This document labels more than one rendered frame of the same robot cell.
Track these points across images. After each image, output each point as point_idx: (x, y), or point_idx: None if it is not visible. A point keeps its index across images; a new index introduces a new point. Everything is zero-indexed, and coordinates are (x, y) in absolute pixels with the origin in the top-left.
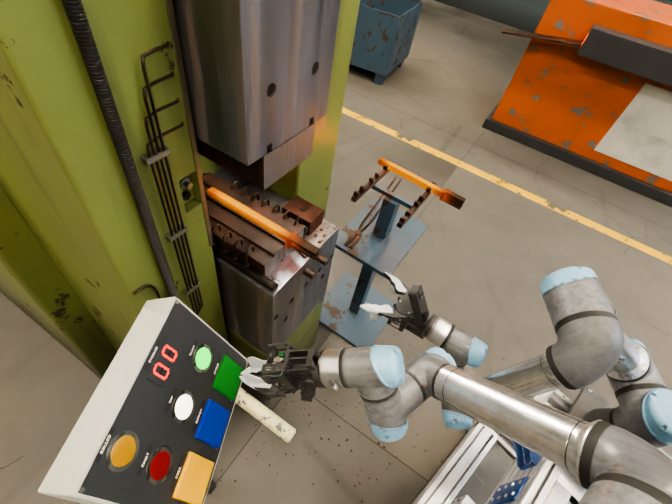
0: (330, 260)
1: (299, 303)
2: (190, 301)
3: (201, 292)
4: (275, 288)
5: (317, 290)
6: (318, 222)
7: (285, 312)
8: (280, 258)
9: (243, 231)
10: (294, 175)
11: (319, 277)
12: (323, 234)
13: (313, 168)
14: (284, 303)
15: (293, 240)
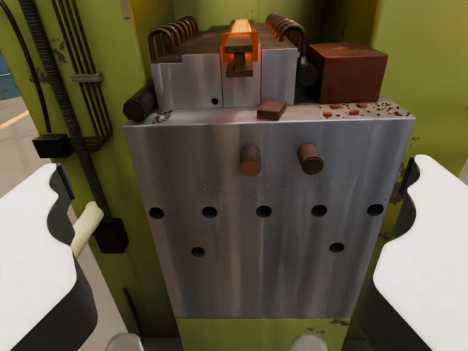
0: (370, 221)
1: (246, 251)
2: (85, 102)
3: (115, 111)
4: (132, 111)
5: (317, 275)
6: (361, 84)
7: (192, 230)
8: (207, 88)
9: (203, 40)
10: (375, 4)
11: (322, 239)
12: (353, 109)
13: (437, 12)
14: (180, 196)
15: (230, 35)
